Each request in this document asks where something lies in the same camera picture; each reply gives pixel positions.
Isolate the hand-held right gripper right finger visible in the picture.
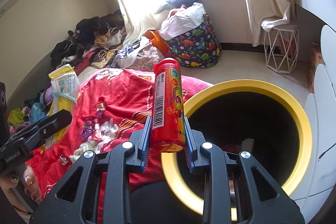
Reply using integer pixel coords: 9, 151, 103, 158
184, 117, 306, 224

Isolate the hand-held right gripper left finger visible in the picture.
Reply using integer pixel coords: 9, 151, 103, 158
29, 116, 153, 224

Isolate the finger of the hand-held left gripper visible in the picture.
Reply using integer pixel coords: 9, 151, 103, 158
9, 109, 73, 154

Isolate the red snack wrapper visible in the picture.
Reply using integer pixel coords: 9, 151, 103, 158
223, 144, 240, 154

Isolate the yellow white packet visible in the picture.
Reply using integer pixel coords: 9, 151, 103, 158
49, 64, 80, 146

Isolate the red candy tube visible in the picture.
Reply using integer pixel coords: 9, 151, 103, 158
149, 57, 187, 154

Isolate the white printed plastic bag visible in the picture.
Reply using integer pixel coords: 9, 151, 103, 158
241, 137, 256, 153

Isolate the yellow rim trash bin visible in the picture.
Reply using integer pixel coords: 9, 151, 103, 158
161, 79, 313, 224

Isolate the person's left hand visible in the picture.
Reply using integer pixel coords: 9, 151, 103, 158
0, 165, 43, 214

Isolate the purple candy wrapper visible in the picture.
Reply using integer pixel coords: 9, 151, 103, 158
81, 119, 95, 140

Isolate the pink candy wrapper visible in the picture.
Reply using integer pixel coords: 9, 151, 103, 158
91, 118, 105, 141

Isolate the red floral blanket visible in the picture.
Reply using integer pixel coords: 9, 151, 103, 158
25, 68, 214, 224

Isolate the beige bed cover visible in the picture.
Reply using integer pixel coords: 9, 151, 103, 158
76, 67, 101, 83

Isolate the floral print cloth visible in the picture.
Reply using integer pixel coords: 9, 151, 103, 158
131, 44, 166, 73

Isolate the pale lilac cloth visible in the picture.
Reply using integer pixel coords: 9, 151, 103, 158
115, 36, 152, 69

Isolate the pile of dark clothes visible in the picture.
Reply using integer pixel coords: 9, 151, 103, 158
50, 10, 127, 70

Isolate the dinosaur print fabric basket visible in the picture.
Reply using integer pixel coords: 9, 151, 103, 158
167, 20, 223, 69

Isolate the orange bag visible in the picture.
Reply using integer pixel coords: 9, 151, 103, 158
144, 30, 172, 57

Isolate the cardboard box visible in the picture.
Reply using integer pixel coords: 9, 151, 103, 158
305, 42, 324, 92

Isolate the white wire stool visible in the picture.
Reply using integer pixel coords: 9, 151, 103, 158
263, 24, 300, 75

